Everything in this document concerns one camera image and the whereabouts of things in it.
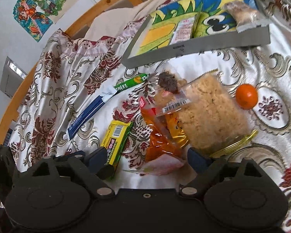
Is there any floral satin bed cover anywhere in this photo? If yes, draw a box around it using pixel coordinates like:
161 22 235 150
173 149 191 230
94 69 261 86
9 0 291 232

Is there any dark dried snack packet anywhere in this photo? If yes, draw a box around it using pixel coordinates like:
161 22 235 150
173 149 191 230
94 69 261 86
158 72 179 94

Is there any green candy tube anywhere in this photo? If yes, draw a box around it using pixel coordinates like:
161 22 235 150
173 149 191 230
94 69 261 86
114 73 149 92

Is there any blue white packet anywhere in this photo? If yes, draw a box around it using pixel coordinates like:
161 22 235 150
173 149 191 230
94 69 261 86
68 86 118 140

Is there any pink white snack packet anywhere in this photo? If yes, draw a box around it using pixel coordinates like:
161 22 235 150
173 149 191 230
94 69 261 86
138 154 185 176

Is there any small orange tangerine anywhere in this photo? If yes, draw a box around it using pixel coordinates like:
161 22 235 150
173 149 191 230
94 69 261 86
236 84 258 110

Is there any grey tray with drawing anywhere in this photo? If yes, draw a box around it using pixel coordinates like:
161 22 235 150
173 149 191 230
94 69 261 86
121 0 270 69

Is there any grey door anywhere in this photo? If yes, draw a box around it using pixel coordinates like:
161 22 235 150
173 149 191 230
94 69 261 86
0 56 27 98

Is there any orange snack pouch red label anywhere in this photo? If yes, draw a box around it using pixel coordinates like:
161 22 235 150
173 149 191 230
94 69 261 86
139 94 189 162

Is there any orange haired girl drawing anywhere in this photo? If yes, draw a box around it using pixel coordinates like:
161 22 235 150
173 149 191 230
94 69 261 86
13 0 53 42

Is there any clear brown bread packet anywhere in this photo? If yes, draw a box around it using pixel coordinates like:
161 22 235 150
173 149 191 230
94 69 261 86
223 0 270 33

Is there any cream blanket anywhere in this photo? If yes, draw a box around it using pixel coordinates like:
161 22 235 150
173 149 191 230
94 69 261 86
65 0 166 41

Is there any white green snack packet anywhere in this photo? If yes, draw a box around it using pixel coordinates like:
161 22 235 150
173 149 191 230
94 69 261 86
169 12 201 45

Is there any yellow biscuit pack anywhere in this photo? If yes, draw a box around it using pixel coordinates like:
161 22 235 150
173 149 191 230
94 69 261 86
99 120 132 179

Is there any wooden bed frame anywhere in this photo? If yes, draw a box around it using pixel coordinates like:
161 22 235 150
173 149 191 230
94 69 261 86
0 0 192 156

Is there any rice crisp cake pack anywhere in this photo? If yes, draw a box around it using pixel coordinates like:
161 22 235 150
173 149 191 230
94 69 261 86
157 69 259 158

